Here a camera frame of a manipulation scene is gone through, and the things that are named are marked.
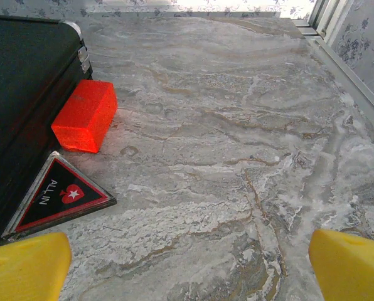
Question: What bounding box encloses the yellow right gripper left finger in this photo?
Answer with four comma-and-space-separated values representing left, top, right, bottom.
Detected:
0, 231, 72, 301

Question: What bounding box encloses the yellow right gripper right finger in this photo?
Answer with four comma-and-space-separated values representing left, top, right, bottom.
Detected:
308, 228, 374, 301

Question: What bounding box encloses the triangular all-in plaque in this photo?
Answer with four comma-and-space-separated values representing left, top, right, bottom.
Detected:
1, 150, 117, 241

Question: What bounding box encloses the red translucent block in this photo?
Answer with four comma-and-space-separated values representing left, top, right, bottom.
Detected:
51, 79, 118, 154

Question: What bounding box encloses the black hard case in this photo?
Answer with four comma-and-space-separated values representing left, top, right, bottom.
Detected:
0, 14, 94, 248

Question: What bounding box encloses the aluminium side rail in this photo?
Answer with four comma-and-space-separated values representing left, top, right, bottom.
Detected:
292, 18, 374, 117

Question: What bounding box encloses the aluminium frame post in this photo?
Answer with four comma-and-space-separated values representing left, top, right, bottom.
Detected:
309, 0, 353, 41

